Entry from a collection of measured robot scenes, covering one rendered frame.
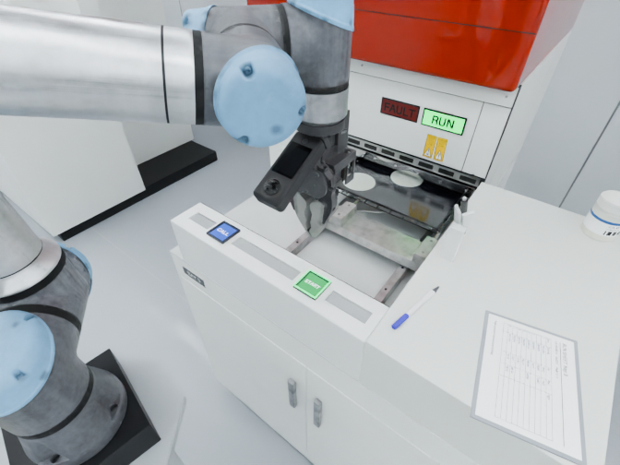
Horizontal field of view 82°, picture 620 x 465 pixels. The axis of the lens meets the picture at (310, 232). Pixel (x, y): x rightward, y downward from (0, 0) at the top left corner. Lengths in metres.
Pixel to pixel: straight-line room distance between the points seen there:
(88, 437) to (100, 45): 0.56
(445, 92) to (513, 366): 0.67
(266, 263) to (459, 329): 0.40
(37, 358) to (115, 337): 1.44
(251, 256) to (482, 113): 0.67
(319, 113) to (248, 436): 1.35
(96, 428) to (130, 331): 1.32
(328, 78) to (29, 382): 0.52
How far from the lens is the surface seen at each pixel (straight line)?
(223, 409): 1.67
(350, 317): 0.68
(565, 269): 0.91
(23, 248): 0.63
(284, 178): 0.48
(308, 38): 0.45
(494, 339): 0.72
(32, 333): 0.59
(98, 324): 2.11
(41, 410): 0.63
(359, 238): 0.96
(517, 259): 0.88
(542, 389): 0.70
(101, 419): 0.70
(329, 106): 0.48
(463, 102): 1.04
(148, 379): 0.84
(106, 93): 0.32
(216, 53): 0.32
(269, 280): 0.74
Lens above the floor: 1.51
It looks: 41 degrees down
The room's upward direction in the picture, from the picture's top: straight up
